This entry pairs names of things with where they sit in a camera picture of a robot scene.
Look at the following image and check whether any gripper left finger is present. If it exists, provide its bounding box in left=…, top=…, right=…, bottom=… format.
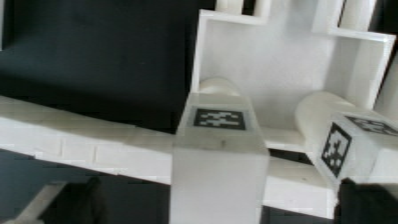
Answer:
left=6, top=178, right=107, bottom=224

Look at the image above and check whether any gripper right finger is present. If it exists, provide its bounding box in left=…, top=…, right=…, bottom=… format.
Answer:
left=335, top=179, right=398, bottom=224

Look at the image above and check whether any white chair leg block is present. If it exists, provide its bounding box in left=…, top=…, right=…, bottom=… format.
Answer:
left=296, top=92, right=398, bottom=188

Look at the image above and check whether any white leg block short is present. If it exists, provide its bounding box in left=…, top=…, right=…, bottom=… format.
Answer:
left=169, top=78, right=271, bottom=224

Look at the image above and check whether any white chair seat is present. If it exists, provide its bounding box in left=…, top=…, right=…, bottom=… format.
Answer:
left=191, top=0, right=395, bottom=151

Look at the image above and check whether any white U-shaped fence frame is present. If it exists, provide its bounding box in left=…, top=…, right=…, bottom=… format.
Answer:
left=0, top=96, right=337, bottom=218

